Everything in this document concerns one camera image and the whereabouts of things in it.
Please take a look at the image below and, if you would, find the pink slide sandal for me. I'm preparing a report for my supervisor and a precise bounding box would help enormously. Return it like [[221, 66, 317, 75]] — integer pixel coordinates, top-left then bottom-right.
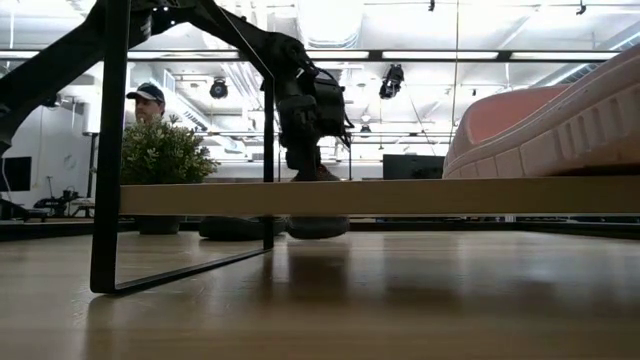
[[441, 43, 640, 180]]

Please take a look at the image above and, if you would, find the black monitor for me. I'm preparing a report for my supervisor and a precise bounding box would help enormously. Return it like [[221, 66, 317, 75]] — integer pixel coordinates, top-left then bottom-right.
[[382, 153, 447, 182], [0, 155, 33, 193]]

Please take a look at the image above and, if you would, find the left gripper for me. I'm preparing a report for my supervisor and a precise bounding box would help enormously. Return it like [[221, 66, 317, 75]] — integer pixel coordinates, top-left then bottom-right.
[[274, 92, 322, 183]]

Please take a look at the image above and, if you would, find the black aluminium table frame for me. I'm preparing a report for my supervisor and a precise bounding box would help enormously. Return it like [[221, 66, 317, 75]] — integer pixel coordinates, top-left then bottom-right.
[[0, 48, 640, 242]]

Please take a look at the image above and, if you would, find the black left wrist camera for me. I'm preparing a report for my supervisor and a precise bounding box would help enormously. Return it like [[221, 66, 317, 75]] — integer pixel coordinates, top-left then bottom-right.
[[310, 69, 354, 149]]

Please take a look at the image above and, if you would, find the green potted plant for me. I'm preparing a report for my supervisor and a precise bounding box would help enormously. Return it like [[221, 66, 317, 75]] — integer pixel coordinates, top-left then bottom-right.
[[119, 113, 220, 237]]

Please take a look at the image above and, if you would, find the black hanging lamp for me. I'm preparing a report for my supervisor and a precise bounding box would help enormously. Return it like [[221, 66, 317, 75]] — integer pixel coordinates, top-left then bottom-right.
[[208, 76, 230, 101]]

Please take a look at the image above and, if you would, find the black overhead camera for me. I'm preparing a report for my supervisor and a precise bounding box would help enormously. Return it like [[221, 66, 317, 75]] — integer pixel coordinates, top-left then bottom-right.
[[378, 63, 406, 101]]

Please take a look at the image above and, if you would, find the black metal wood shelf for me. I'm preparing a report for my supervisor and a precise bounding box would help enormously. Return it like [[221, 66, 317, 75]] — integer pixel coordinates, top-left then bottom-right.
[[89, 0, 640, 296]]

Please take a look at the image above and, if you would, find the person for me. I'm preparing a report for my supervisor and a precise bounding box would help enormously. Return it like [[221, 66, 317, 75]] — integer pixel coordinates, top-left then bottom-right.
[[124, 81, 167, 127]]

